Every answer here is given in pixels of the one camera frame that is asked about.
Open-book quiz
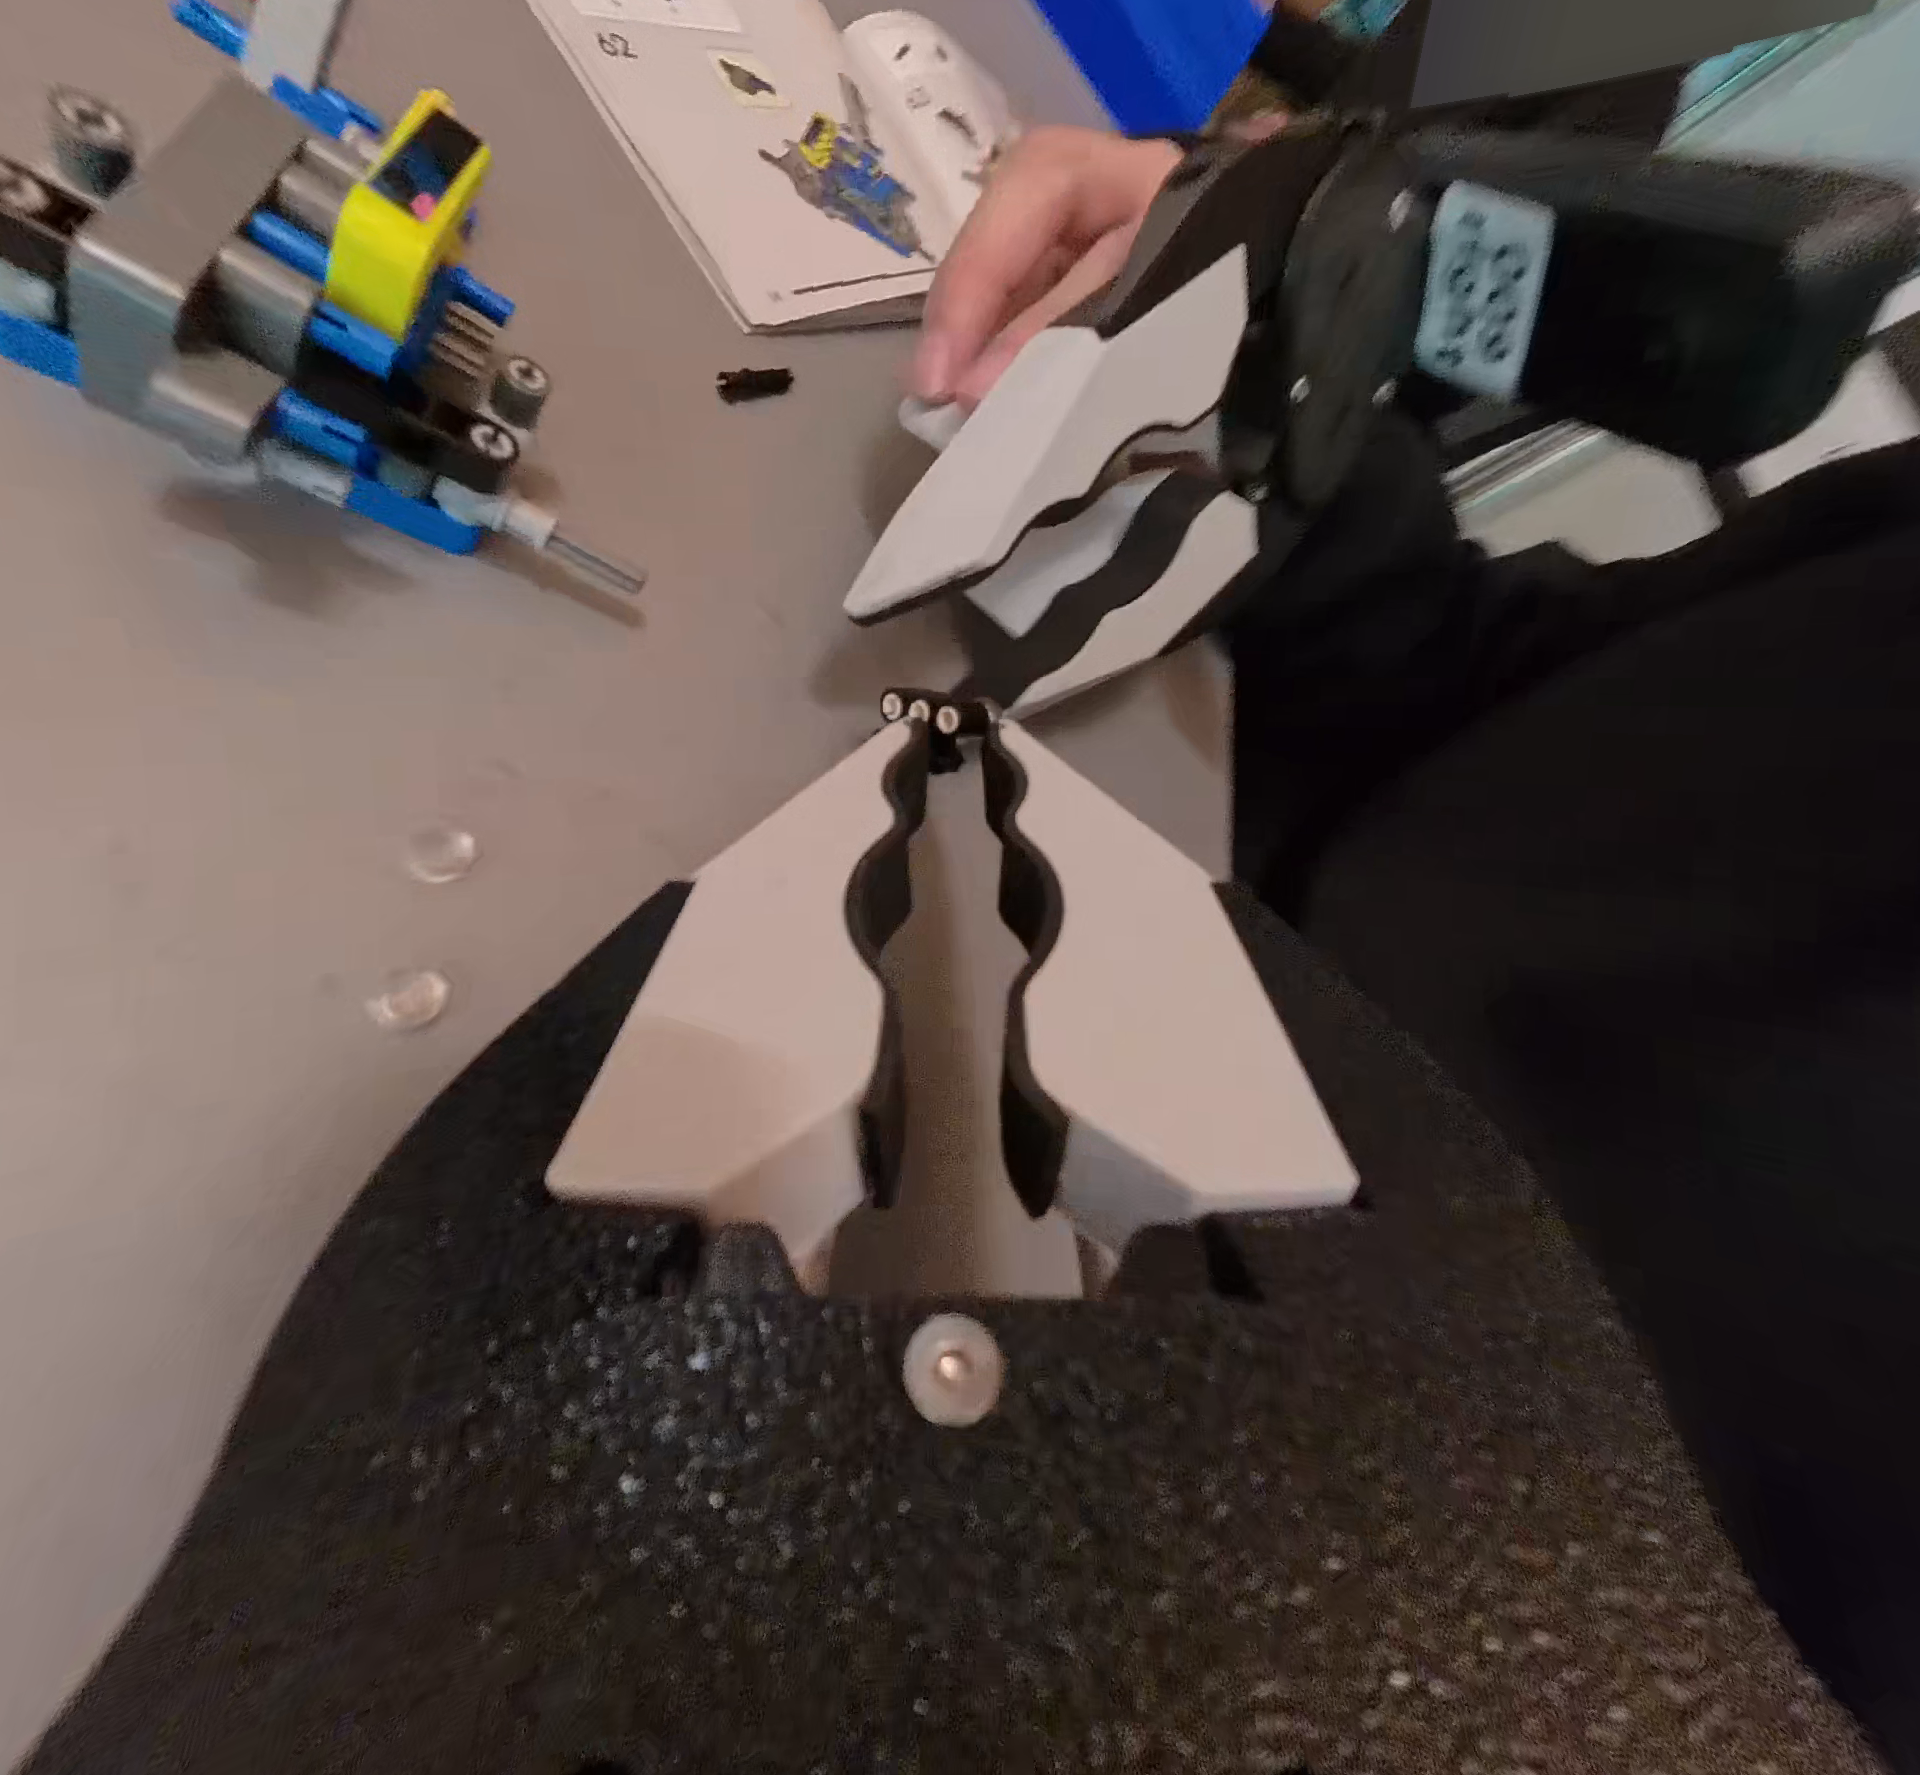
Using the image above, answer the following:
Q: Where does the small black lego connector piece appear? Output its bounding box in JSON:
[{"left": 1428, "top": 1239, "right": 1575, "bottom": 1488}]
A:
[{"left": 882, "top": 686, "right": 1008, "bottom": 775}]

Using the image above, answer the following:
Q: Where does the blue yellow grey lego model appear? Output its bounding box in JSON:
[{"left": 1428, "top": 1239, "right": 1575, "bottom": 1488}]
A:
[{"left": 0, "top": 0, "right": 650, "bottom": 603}]

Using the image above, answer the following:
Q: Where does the person's right hand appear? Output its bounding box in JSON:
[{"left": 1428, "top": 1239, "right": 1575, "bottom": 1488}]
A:
[{"left": 911, "top": 127, "right": 1206, "bottom": 406}]

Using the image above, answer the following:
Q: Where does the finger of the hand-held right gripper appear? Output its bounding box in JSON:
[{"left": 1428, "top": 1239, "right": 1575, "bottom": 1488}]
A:
[
  {"left": 950, "top": 470, "right": 1263, "bottom": 724},
  {"left": 844, "top": 245, "right": 1258, "bottom": 625}
]

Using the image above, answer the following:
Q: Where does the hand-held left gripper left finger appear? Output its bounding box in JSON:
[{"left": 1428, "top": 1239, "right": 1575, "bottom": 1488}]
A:
[{"left": 541, "top": 725, "right": 924, "bottom": 1296}]

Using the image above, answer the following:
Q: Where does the open lego instruction booklet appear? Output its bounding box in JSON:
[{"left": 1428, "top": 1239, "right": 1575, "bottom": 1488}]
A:
[{"left": 469, "top": 0, "right": 1036, "bottom": 340}]

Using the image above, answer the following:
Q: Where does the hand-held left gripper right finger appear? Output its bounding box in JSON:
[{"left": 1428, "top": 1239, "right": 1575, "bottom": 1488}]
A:
[{"left": 975, "top": 725, "right": 1359, "bottom": 1291}]

